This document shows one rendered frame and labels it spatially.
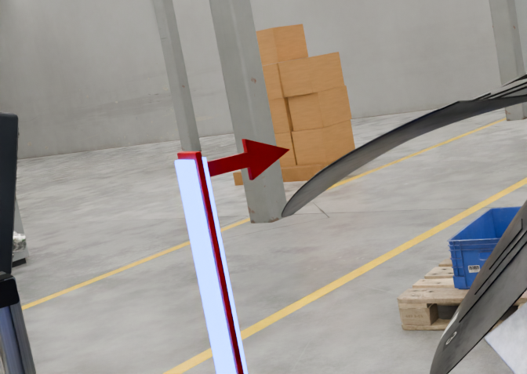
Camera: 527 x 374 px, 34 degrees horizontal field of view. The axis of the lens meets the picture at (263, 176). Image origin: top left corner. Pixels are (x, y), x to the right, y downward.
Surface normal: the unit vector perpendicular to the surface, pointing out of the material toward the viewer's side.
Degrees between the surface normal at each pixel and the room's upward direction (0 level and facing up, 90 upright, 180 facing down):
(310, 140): 90
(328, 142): 90
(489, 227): 89
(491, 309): 46
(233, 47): 90
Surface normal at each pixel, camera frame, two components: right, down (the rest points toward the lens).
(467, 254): -0.53, 0.21
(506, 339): -0.43, -0.40
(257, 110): 0.76, -0.06
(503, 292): -0.84, -0.54
